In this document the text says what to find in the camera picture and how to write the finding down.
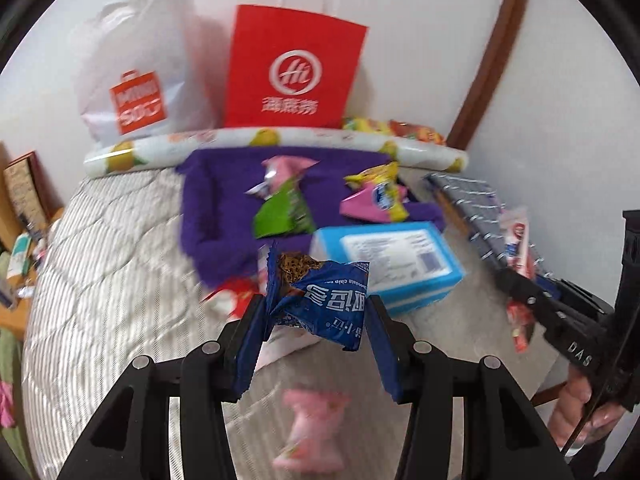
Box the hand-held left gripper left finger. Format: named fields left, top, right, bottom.
left=57, top=294, right=268, bottom=480

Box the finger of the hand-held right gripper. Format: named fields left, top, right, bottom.
left=540, top=276, right=614, bottom=318
left=499, top=267, right=557, bottom=342

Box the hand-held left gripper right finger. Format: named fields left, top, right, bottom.
left=367, top=295, right=576, bottom=480

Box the white pink snack packet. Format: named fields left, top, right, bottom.
left=257, top=332, right=323, bottom=368

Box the red white snack packet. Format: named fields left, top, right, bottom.
left=500, top=207, right=541, bottom=353

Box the strawberry print snack packet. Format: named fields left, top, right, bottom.
left=202, top=280, right=261, bottom=318

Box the blue cookie packet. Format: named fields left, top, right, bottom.
left=265, top=240, right=373, bottom=353

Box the pale pink candy packet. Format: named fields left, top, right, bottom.
left=272, top=387, right=351, bottom=471

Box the purple cloth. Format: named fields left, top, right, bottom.
left=180, top=146, right=446, bottom=283

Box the green snack packet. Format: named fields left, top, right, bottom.
left=251, top=180, right=317, bottom=238

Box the pink packet blue emblem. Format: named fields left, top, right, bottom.
left=340, top=182, right=410, bottom=223

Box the yellow snack packet pink lettering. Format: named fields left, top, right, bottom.
left=344, top=162, right=401, bottom=193

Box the person's right hand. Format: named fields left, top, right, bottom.
left=547, top=375, right=626, bottom=453

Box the blue tissue box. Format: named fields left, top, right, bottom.
left=310, top=222, right=467, bottom=317

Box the orange chips bag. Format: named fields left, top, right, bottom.
left=390, top=120, right=447, bottom=146

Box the fruit print paper roll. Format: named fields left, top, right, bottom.
left=82, top=127, right=471, bottom=178

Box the yellow chips bag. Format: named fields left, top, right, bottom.
left=342, top=116, right=396, bottom=135

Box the pink cloth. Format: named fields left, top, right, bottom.
left=0, top=380, right=17, bottom=430

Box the brown patterned box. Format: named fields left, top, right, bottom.
left=2, top=150, right=51, bottom=226

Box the red paper bag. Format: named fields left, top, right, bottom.
left=222, top=0, right=370, bottom=130

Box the white plastic bag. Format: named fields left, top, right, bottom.
left=70, top=0, right=223, bottom=141

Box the brown wooden door frame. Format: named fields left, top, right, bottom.
left=446, top=0, right=536, bottom=148

